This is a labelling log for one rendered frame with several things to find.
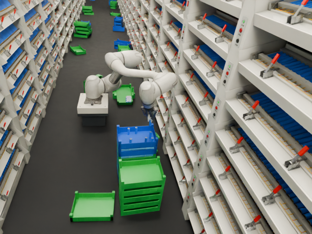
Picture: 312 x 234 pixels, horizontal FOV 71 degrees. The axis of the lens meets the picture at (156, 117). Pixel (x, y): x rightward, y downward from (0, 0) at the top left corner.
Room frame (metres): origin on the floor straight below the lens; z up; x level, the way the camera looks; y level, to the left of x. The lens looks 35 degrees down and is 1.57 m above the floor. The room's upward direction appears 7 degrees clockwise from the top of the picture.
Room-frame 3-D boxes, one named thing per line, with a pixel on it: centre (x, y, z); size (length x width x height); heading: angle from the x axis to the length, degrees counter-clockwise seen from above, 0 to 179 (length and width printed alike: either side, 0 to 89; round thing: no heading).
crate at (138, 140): (1.32, 0.13, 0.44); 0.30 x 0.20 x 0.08; 106
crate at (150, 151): (1.32, 0.13, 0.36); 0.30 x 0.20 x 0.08; 106
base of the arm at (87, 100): (2.01, 0.70, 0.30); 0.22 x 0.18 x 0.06; 11
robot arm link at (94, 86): (2.03, 0.70, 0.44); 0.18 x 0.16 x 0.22; 128
